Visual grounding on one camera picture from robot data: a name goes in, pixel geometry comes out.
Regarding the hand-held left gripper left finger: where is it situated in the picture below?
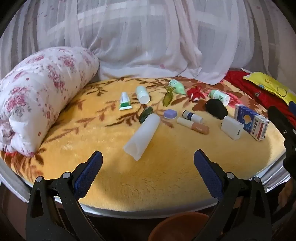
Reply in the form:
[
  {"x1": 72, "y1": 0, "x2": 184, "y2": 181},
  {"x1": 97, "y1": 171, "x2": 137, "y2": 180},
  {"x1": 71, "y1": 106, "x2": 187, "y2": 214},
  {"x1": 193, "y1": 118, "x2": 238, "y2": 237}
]
[{"x1": 25, "y1": 150, "x2": 103, "y2": 241}]

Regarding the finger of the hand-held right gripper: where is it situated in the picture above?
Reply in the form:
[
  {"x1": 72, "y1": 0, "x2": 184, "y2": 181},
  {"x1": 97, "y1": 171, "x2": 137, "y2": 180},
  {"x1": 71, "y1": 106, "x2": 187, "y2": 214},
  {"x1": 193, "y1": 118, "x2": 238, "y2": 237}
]
[{"x1": 268, "y1": 105, "x2": 296, "y2": 139}]

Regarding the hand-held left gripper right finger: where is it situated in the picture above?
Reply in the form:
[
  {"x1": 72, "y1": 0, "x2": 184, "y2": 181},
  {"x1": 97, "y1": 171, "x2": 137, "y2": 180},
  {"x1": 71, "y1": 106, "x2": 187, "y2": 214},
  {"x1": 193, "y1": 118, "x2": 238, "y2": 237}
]
[{"x1": 194, "y1": 149, "x2": 272, "y2": 241}]

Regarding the red white carton box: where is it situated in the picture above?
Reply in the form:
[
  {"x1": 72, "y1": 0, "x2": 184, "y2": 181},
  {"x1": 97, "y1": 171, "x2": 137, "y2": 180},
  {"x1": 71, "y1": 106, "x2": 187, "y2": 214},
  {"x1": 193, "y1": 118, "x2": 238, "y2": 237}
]
[{"x1": 250, "y1": 115, "x2": 270, "y2": 141}]

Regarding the blue carton box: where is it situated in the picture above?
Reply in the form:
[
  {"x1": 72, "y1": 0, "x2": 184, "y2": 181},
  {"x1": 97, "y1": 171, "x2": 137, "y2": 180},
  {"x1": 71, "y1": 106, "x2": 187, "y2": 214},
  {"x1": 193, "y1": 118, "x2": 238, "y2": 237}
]
[{"x1": 234, "y1": 104, "x2": 259, "y2": 135}]

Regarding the pink white cosmetic tube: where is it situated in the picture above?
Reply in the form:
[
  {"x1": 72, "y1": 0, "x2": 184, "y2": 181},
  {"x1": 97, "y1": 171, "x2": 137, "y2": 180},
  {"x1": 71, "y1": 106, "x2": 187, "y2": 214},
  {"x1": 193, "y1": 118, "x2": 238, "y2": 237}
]
[{"x1": 177, "y1": 117, "x2": 210, "y2": 135}]

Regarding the white rectangular box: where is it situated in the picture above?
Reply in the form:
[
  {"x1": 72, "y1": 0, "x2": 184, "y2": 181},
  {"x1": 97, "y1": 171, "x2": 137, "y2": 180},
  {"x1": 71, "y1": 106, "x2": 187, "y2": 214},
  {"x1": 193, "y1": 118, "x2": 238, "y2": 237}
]
[{"x1": 220, "y1": 115, "x2": 244, "y2": 141}]

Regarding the white blue lip balm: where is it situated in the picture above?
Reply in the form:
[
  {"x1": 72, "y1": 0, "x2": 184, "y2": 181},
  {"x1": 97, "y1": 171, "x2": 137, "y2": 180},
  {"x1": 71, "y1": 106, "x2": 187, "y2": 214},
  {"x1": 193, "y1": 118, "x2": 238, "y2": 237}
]
[{"x1": 182, "y1": 110, "x2": 204, "y2": 124}]

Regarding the black cloth pouch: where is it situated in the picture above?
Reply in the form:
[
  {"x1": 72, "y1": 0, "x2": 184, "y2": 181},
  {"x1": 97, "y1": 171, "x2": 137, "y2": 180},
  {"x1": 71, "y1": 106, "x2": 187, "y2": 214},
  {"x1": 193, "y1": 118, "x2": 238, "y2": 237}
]
[{"x1": 205, "y1": 99, "x2": 229, "y2": 120}]

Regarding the translucent white plastic tube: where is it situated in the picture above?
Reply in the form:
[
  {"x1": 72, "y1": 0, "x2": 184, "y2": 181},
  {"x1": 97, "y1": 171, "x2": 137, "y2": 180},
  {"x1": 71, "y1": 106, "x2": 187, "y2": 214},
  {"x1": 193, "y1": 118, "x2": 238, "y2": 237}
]
[{"x1": 123, "y1": 114, "x2": 161, "y2": 161}]

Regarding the small purple case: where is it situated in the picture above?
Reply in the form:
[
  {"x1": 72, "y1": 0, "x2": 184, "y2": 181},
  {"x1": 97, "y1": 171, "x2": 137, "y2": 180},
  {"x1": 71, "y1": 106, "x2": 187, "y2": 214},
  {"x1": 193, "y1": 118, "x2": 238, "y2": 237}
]
[{"x1": 163, "y1": 109, "x2": 178, "y2": 120}]

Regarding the orange plastic bin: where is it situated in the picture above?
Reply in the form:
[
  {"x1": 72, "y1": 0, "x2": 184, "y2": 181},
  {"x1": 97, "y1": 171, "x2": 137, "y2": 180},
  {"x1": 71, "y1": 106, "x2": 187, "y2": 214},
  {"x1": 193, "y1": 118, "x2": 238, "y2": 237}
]
[{"x1": 148, "y1": 212, "x2": 211, "y2": 241}]

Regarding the green white toothpaste tube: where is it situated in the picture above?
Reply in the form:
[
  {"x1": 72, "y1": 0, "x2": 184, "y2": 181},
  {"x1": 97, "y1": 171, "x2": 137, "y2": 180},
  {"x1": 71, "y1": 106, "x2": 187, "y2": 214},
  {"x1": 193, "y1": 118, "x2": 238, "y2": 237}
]
[{"x1": 119, "y1": 91, "x2": 133, "y2": 111}]

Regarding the dark green small tube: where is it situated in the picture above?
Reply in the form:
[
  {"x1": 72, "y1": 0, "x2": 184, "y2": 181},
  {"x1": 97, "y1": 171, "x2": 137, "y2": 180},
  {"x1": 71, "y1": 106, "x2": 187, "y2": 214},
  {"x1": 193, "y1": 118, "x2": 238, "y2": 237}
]
[{"x1": 139, "y1": 107, "x2": 154, "y2": 123}]

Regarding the white plastic bottle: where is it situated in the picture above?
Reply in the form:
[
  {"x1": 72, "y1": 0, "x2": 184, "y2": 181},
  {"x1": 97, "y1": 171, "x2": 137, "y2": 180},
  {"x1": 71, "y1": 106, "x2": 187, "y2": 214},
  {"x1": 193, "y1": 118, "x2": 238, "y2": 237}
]
[{"x1": 135, "y1": 86, "x2": 151, "y2": 104}]

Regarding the red cloth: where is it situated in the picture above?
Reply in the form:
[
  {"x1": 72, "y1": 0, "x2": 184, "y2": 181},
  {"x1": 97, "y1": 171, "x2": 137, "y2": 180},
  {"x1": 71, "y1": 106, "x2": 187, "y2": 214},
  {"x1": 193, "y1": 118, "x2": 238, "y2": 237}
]
[{"x1": 223, "y1": 70, "x2": 296, "y2": 130}]

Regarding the yellow pillow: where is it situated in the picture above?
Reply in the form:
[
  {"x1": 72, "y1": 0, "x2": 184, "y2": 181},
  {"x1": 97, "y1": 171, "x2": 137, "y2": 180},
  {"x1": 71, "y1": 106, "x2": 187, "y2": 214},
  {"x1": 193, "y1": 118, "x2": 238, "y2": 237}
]
[{"x1": 243, "y1": 72, "x2": 296, "y2": 106}]

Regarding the yellow floral plush blanket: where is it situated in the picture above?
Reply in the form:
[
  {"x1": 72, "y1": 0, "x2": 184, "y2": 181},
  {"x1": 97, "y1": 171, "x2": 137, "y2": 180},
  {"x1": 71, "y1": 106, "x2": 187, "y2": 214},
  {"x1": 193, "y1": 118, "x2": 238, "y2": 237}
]
[{"x1": 0, "y1": 77, "x2": 287, "y2": 212}]

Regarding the green bottle with white cap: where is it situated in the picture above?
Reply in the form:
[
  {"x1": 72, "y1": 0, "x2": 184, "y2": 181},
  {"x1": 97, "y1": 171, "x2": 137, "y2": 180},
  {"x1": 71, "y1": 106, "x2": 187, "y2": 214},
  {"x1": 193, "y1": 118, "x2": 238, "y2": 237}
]
[{"x1": 209, "y1": 90, "x2": 230, "y2": 106}]

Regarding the red knot ornament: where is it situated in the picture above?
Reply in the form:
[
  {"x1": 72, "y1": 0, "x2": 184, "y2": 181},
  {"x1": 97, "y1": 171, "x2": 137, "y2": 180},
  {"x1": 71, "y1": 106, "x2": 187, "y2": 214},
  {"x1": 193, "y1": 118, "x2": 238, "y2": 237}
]
[{"x1": 187, "y1": 86, "x2": 204, "y2": 103}]

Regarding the green hair claw clip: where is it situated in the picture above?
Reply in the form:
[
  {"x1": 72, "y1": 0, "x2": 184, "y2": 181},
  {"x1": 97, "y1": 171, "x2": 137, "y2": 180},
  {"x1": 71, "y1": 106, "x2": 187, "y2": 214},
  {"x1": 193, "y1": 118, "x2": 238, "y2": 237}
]
[{"x1": 162, "y1": 85, "x2": 176, "y2": 107}]

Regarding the light green cone bottle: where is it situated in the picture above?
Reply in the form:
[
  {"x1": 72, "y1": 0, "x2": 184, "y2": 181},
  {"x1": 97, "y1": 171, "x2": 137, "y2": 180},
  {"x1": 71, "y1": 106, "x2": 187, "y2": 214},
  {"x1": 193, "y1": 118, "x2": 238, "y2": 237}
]
[{"x1": 168, "y1": 79, "x2": 187, "y2": 95}]

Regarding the pink floral rolled quilt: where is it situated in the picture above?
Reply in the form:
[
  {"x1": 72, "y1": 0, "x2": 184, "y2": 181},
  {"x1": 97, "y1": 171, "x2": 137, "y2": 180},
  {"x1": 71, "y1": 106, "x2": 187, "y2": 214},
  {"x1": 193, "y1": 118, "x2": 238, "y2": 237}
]
[{"x1": 0, "y1": 46, "x2": 100, "y2": 157}]

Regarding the white sheer curtain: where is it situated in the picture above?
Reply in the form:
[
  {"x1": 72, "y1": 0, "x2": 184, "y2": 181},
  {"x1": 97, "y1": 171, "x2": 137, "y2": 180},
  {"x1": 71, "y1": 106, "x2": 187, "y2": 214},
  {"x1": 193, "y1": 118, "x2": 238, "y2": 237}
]
[{"x1": 0, "y1": 0, "x2": 296, "y2": 86}]

